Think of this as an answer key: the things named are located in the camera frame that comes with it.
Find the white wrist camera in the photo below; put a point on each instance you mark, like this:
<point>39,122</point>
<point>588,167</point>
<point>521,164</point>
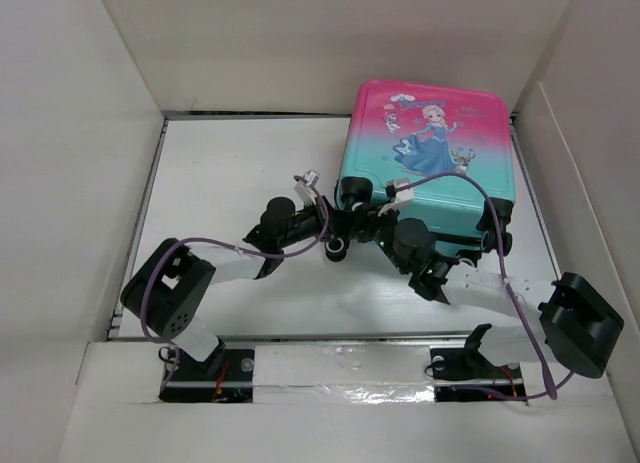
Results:
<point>400,193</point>
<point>305,188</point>

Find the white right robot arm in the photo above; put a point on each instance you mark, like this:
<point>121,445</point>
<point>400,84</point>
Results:
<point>566,321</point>

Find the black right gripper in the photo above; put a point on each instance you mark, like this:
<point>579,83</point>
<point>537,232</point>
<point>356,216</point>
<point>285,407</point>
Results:
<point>373,222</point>

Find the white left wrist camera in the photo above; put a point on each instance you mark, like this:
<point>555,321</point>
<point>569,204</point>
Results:
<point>305,188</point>

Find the metal base rail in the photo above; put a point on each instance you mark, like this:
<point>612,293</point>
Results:
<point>363,373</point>

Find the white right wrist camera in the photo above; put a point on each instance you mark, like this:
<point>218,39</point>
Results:
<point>400,193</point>

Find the pink and teal suitcase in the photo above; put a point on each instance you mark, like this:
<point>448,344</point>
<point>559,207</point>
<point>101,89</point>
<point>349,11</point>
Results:
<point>454,144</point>

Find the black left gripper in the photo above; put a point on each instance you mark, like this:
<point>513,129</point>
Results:
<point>326,219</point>

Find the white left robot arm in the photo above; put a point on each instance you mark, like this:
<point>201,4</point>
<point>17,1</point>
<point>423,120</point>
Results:
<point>167,290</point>

